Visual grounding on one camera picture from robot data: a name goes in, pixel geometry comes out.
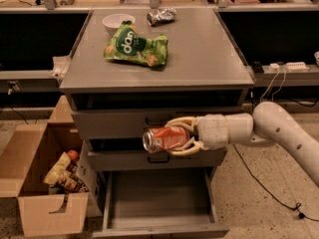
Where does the grey top drawer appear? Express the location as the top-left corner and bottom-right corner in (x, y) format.
(71, 107), (243, 139)

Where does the brown snack packet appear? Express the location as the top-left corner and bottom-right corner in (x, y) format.
(57, 162), (89, 193)

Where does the yellow snack bag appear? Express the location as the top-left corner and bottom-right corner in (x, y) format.
(43, 152), (71, 185)

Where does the crumpled silver foil bag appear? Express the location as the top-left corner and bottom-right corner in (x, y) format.
(147, 8), (176, 26)

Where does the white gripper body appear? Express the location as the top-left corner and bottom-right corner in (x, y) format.
(197, 115), (229, 150)

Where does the grey drawer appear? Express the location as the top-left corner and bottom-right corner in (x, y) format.
(93, 167), (229, 239)
(71, 107), (243, 139)
(88, 148), (227, 171)

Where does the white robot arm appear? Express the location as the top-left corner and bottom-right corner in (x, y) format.
(166, 102), (319, 186)

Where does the grey drawer cabinet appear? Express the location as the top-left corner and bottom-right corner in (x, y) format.
(59, 7), (255, 239)

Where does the grey bottom drawer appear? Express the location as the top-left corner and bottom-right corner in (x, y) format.
(93, 167), (229, 239)

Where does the green chip bag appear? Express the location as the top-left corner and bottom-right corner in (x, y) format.
(104, 21), (168, 67)

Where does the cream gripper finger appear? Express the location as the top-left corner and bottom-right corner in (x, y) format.
(165, 117), (197, 132)
(169, 137), (201, 156)

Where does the red coke can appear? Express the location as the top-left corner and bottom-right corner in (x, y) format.
(143, 126), (189, 153)

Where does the black floor cable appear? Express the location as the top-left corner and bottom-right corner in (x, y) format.
(232, 142), (319, 223)

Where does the open cardboard box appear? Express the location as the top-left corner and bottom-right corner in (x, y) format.
(0, 97), (101, 239)

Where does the grey middle drawer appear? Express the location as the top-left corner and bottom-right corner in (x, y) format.
(88, 148), (227, 171)

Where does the white charger with cable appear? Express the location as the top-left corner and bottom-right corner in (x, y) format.
(258, 63), (287, 105)

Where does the orange fruit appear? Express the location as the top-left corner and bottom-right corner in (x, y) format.
(67, 150), (80, 161)

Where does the white bowl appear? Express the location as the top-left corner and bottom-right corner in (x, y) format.
(102, 13), (136, 36)

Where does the white power strip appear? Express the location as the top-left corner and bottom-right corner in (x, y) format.
(285, 62), (309, 72)

